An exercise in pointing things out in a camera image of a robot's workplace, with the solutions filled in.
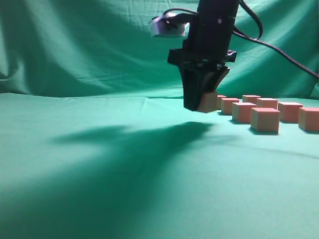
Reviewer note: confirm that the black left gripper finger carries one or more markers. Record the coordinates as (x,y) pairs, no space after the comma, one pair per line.
(195,86)

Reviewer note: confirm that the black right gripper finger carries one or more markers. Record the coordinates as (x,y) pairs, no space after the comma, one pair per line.
(213,79)

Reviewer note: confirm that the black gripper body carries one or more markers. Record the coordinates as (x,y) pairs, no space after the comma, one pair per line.
(195,50)

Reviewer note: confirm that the column red cube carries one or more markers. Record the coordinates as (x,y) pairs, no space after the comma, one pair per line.
(219,99)
(289,111)
(309,119)
(267,103)
(250,98)
(208,103)
(241,112)
(265,119)
(226,105)

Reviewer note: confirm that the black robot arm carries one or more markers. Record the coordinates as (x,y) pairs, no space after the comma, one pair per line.
(214,18)

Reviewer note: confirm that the green cloth backdrop and cover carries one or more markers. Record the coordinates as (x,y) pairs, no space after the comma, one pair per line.
(95,142)

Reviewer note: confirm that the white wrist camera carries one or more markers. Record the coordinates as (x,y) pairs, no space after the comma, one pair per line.
(169,25)

